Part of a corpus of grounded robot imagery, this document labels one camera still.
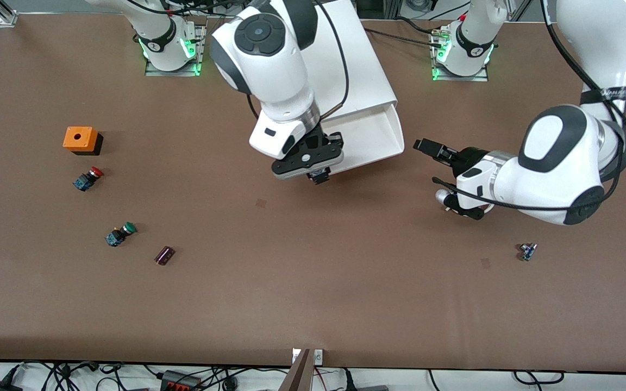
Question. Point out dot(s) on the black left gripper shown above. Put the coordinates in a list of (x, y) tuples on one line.
[(468, 156)]

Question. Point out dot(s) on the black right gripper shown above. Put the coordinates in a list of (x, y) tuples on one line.
[(321, 175)]

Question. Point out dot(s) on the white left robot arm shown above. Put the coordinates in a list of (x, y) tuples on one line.
[(557, 157)]

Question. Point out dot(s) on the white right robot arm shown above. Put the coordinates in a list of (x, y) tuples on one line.
[(269, 65)]

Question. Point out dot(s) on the green push button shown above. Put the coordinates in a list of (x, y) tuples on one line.
[(117, 236)]

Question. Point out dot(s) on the red push button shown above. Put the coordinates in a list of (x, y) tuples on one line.
[(86, 180)]

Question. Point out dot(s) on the small blue component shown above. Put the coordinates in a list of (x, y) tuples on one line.
[(527, 252)]

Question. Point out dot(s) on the small maroon component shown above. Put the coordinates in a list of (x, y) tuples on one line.
[(164, 256)]

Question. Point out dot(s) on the orange box with hole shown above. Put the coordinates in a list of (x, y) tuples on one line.
[(79, 138)]

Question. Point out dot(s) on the black orange power strip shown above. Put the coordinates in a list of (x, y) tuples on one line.
[(180, 381)]

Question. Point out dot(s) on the black power adapter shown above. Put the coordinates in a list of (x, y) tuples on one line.
[(0, 386)]

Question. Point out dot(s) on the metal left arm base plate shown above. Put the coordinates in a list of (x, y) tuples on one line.
[(476, 78)]

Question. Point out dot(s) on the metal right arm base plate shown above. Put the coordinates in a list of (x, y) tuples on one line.
[(200, 54)]

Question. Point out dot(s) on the white metal bracket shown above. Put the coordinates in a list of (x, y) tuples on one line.
[(318, 357)]

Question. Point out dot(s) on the brown camera post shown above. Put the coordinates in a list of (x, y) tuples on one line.
[(298, 377)]

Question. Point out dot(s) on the aluminium frame profile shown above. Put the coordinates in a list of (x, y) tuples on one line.
[(4, 13)]

